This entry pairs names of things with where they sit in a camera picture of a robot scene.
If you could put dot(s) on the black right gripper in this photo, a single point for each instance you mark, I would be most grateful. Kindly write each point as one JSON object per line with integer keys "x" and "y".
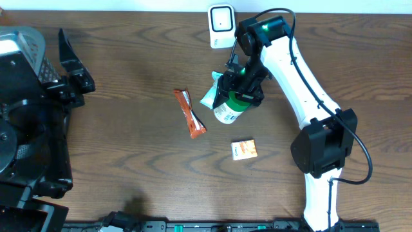
{"x": 228, "y": 82}

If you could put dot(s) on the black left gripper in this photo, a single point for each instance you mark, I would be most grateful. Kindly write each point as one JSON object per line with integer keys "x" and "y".
{"x": 64, "y": 89}

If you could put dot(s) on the teal tissue pack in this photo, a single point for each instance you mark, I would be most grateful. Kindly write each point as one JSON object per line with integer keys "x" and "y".
{"x": 209, "y": 97}

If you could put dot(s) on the green lid jar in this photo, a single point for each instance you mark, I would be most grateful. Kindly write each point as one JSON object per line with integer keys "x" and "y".
{"x": 230, "y": 110}

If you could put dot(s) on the orange snack bar wrapper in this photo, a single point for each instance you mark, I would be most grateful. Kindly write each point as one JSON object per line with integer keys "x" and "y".
{"x": 195, "y": 126}

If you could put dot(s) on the small orange snack packet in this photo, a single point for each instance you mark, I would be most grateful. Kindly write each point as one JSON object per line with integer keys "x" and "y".
{"x": 245, "y": 149}

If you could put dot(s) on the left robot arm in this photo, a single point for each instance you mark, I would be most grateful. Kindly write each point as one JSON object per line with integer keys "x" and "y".
{"x": 36, "y": 105}

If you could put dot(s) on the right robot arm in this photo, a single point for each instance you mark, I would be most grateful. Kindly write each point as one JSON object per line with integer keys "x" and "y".
{"x": 326, "y": 132}

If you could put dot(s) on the white barcode scanner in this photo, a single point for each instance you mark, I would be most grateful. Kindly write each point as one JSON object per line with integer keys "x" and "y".
{"x": 221, "y": 19}

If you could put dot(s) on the grey plastic mesh basket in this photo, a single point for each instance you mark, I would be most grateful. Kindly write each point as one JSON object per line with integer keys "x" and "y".
{"x": 31, "y": 43}

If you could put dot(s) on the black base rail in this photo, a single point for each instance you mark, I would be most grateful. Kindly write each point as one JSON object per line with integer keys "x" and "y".
{"x": 162, "y": 226}

